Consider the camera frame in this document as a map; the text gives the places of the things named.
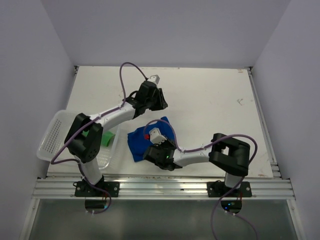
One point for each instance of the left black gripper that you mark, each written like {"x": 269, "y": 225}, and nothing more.
{"x": 161, "y": 104}

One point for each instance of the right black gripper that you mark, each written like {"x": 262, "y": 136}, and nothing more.
{"x": 166, "y": 142}

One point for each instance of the aluminium mounting rail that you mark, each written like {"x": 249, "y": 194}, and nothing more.
{"x": 162, "y": 188}

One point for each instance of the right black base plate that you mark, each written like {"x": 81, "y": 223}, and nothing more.
{"x": 216, "y": 189}

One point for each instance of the green microfiber towel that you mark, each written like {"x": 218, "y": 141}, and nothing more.
{"x": 107, "y": 138}

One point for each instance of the blue microfiber towel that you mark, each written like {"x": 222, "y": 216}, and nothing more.
{"x": 138, "y": 144}

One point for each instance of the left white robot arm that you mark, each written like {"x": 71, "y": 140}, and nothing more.
{"x": 77, "y": 145}

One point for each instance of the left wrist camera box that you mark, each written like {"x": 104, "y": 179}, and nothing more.
{"x": 154, "y": 79}

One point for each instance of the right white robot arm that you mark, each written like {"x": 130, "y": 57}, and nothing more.
{"x": 227, "y": 153}

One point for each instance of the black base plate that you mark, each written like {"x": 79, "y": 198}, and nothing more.
{"x": 83, "y": 189}
{"x": 216, "y": 189}

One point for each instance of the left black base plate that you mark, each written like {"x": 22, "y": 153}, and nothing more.
{"x": 83, "y": 189}

